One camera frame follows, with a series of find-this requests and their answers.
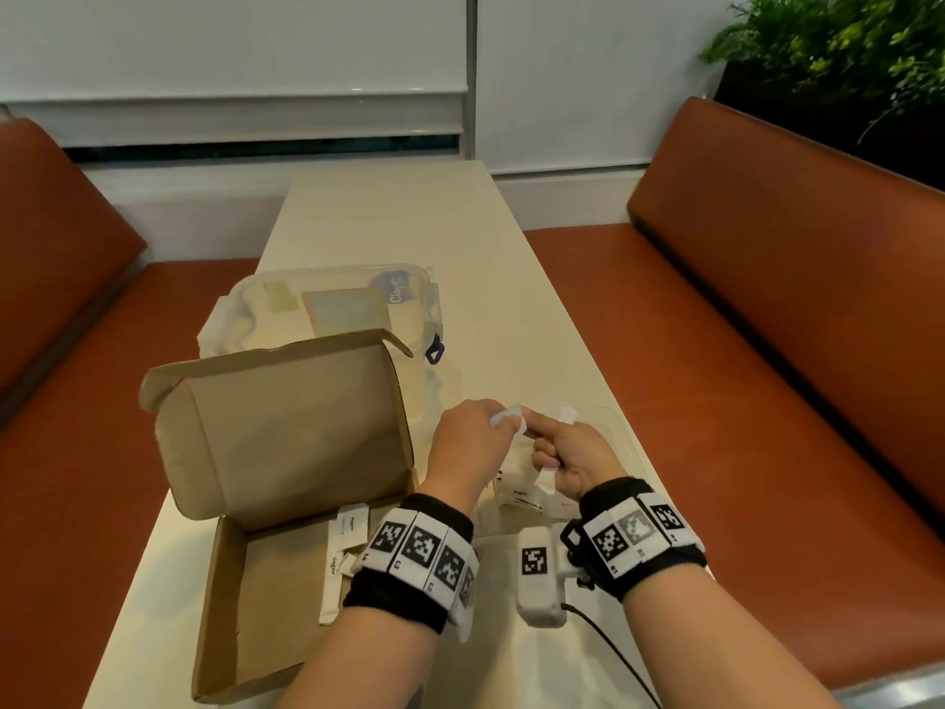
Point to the person's right hand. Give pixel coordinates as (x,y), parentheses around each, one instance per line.
(587,457)

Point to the person's left hand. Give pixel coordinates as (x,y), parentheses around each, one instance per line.
(465,457)

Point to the clear compartment tray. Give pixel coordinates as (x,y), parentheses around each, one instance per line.
(620,443)

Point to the brown cardboard box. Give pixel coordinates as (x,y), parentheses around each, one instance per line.
(295,428)

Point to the person's left forearm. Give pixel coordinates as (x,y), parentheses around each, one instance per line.
(354,657)

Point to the person's right forearm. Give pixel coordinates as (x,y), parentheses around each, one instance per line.
(723,642)

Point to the black wristband with marker tiles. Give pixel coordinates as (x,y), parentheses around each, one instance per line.
(635,539)
(413,553)

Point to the orange leather bench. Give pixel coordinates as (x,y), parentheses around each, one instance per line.
(66,361)
(746,347)

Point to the clear lidded plastic container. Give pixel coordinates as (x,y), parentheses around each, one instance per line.
(332,302)

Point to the grey metal bar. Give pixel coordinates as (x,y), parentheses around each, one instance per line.
(893,690)

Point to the black planter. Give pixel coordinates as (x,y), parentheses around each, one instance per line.
(805,118)

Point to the green leafy plant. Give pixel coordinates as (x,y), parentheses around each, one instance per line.
(827,36)

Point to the white roller blind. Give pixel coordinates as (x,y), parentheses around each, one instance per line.
(221,36)

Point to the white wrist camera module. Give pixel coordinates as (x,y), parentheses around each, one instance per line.
(535,568)

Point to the grey window frame post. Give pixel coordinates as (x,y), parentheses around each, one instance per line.
(471,66)

